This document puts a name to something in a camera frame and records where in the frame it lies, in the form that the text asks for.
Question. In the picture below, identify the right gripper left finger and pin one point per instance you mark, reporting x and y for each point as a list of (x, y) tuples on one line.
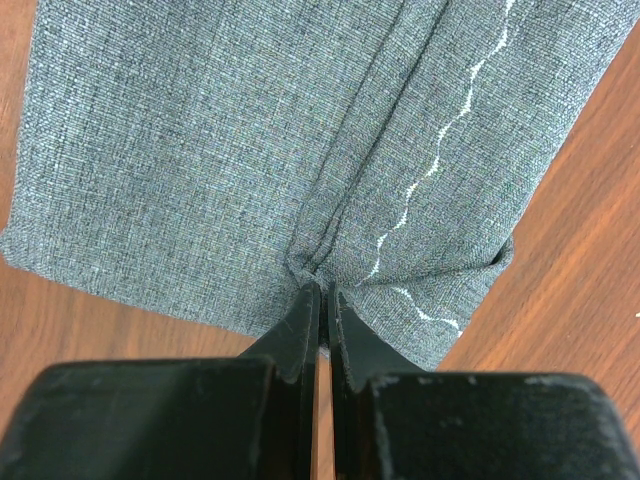
[(247, 417)]

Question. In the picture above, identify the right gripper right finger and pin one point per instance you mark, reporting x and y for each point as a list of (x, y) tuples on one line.
[(394, 420)]

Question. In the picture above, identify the grey cloth napkin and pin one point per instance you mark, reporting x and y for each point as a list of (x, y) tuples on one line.
[(206, 159)]

